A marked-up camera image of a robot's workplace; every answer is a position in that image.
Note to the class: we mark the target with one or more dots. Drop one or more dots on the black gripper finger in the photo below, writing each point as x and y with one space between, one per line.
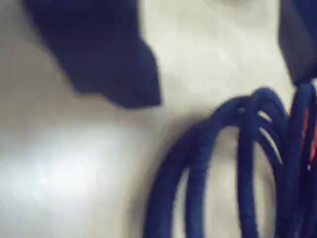
301 37
104 49

